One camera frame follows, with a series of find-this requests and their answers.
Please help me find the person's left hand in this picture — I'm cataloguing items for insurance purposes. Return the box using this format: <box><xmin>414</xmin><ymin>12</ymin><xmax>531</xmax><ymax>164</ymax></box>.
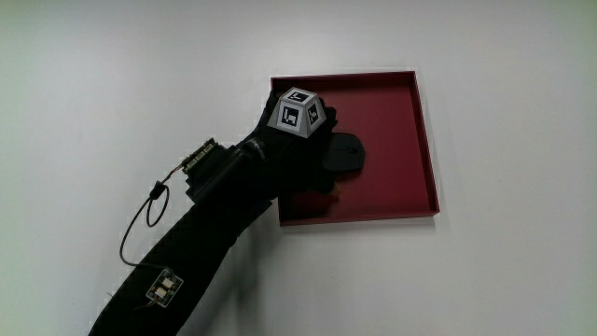
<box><xmin>236</xmin><ymin>87</ymin><xmax>339</xmax><ymax>196</ymax></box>

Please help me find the black computer mouse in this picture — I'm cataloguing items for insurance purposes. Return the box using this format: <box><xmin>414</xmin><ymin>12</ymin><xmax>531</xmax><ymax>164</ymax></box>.
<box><xmin>322</xmin><ymin>132</ymin><xmax>367</xmax><ymax>175</ymax></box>

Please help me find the red square plate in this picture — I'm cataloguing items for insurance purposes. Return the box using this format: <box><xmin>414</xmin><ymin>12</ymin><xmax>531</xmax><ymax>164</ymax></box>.
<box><xmin>271</xmin><ymin>70</ymin><xmax>441</xmax><ymax>227</ymax></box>

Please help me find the person's left forearm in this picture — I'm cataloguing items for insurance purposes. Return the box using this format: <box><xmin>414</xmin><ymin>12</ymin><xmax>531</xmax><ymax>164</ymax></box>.
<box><xmin>87</xmin><ymin>173</ymin><xmax>281</xmax><ymax>336</ymax></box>

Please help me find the black wrist sensor module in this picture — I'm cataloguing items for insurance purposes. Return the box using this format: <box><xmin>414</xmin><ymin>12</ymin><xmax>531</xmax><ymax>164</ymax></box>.
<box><xmin>181</xmin><ymin>136</ymin><xmax>267</xmax><ymax>204</ymax></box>

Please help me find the small circuit board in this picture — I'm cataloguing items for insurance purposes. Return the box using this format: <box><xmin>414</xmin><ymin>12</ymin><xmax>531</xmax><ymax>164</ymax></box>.
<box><xmin>145</xmin><ymin>267</ymin><xmax>184</xmax><ymax>309</ymax></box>

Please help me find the thin black cable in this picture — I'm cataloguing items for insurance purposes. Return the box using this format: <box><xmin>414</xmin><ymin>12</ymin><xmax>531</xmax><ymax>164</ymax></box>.
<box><xmin>118</xmin><ymin>165</ymin><xmax>186</xmax><ymax>271</ymax></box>

